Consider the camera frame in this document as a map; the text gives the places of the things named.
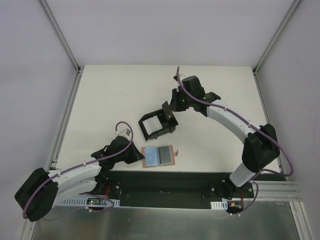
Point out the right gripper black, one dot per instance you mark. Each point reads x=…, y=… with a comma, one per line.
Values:
x=175, y=103

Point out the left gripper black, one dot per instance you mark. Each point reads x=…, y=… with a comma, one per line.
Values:
x=131, y=153

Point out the black card dispenser box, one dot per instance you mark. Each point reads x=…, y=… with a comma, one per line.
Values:
x=168, y=127

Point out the brown leather card holder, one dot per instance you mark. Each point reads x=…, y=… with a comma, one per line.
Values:
x=151, y=157

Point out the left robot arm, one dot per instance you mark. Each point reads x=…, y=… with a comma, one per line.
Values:
x=44, y=189

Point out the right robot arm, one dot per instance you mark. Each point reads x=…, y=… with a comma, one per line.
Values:
x=259, y=141

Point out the white cards stack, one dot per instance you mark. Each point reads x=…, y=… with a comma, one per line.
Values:
x=152, y=124

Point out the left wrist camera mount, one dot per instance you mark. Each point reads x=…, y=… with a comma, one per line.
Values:
x=126, y=133

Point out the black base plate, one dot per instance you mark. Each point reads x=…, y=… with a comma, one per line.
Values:
x=160, y=189

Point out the left white cable duct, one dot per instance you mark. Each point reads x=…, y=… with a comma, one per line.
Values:
x=88, y=201

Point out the white cable duct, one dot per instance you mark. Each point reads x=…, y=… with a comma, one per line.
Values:
x=88, y=201
x=219, y=205

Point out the right white cable duct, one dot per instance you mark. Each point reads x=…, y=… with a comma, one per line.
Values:
x=219, y=205

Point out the aluminium rail right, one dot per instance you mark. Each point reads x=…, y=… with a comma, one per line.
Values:
x=278, y=191

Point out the right aluminium frame post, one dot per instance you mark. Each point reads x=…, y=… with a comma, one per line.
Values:
x=295, y=4

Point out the aluminium frame post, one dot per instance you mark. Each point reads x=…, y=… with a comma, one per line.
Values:
x=59, y=34
x=295, y=4

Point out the left aluminium frame post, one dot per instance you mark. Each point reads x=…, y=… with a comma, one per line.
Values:
x=59, y=34

